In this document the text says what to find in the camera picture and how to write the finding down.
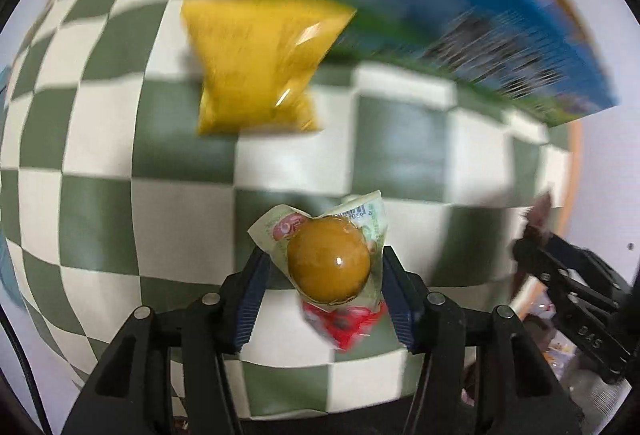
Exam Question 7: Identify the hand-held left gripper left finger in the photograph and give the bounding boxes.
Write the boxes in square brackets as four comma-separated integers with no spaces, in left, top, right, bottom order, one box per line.
[62,247,273,435]

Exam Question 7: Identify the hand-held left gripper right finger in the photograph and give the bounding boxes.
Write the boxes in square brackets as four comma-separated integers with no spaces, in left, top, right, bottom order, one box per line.
[380,245,583,435]

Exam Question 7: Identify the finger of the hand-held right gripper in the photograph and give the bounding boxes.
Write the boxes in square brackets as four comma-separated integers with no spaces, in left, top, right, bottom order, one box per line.
[547,235,633,296]
[512,237,596,311]

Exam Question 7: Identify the braised egg packet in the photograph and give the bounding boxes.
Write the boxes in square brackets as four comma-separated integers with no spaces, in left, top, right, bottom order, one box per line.
[248,190,390,352]

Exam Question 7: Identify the printed cardboard box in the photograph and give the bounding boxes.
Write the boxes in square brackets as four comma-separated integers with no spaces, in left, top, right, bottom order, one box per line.
[245,0,621,128]

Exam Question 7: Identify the green white checkered blanket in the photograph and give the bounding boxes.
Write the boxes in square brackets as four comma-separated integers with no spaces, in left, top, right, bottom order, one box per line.
[0,0,586,421]

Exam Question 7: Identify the yellow snack packet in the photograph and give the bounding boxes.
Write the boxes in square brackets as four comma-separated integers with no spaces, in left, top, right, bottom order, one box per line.
[181,0,357,136]

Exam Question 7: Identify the black cable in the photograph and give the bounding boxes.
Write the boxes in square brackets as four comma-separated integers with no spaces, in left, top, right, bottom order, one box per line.
[0,305,51,435]

